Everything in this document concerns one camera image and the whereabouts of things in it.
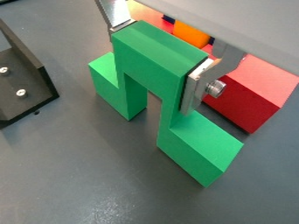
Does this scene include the blue block right rear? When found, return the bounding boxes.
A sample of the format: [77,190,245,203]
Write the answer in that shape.
[163,15,175,24]

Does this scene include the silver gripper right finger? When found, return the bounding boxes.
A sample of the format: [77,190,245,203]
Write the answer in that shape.
[180,39,245,116]

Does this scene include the red base board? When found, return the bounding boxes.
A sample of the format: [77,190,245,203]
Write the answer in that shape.
[127,0,299,134]

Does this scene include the black angled bracket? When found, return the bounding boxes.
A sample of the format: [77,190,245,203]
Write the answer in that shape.
[0,18,60,129]

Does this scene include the yellow long bar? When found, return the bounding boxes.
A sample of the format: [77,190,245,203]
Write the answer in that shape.
[172,20,211,48]

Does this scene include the green bridge-shaped object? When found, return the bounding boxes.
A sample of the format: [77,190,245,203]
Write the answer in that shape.
[88,21,243,186]

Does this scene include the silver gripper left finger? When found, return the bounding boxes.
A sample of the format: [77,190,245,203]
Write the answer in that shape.
[95,0,136,36]

